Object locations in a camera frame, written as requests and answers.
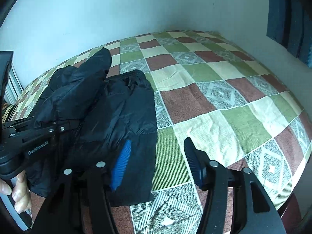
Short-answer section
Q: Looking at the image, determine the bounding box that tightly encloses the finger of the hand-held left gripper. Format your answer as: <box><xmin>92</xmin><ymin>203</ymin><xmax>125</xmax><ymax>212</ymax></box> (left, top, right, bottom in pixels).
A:
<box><xmin>22</xmin><ymin>120</ymin><xmax>83</xmax><ymax>144</ymax></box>

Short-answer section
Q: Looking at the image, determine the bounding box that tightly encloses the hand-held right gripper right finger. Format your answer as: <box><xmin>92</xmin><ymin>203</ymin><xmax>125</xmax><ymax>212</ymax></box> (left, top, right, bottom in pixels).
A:
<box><xmin>183</xmin><ymin>137</ymin><xmax>287</xmax><ymax>234</ymax></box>

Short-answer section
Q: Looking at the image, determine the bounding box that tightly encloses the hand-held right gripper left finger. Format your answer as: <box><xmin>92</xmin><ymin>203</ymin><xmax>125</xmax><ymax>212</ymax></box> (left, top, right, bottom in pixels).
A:
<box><xmin>32</xmin><ymin>139</ymin><xmax>132</xmax><ymax>234</ymax></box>

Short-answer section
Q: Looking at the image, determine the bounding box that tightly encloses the black puffer jacket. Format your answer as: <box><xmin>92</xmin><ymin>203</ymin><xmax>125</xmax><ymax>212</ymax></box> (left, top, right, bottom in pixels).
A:
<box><xmin>26</xmin><ymin>47</ymin><xmax>159</xmax><ymax>206</ymax></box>

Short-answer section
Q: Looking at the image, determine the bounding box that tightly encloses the person's left hand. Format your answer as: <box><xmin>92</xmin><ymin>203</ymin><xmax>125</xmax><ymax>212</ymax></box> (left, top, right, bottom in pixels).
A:
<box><xmin>0</xmin><ymin>169</ymin><xmax>33</xmax><ymax>213</ymax></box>

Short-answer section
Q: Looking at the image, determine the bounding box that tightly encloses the brown patterned cloth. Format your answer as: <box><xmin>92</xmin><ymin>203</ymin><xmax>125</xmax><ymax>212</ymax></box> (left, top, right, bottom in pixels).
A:
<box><xmin>0</xmin><ymin>104</ymin><xmax>20</xmax><ymax>125</ymax></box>

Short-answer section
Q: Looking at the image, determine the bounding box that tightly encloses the checkered patchwork bedspread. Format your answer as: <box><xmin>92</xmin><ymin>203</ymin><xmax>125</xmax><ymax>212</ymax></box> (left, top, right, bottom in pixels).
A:
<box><xmin>15</xmin><ymin>30</ymin><xmax>308</xmax><ymax>234</ymax></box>

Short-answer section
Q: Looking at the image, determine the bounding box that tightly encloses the striped pillow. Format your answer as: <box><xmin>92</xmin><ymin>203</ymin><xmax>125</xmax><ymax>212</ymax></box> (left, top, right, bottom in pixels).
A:
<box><xmin>4</xmin><ymin>65</ymin><xmax>25</xmax><ymax>106</ymax></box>

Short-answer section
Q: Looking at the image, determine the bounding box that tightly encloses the blue curtain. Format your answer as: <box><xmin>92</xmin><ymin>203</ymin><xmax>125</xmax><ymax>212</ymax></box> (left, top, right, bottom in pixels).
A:
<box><xmin>266</xmin><ymin>0</ymin><xmax>312</xmax><ymax>68</ymax></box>

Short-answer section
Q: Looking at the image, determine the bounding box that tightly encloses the dark wooden bed frame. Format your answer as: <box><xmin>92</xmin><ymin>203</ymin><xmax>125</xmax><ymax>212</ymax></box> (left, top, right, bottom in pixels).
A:
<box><xmin>277</xmin><ymin>192</ymin><xmax>303</xmax><ymax>226</ymax></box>

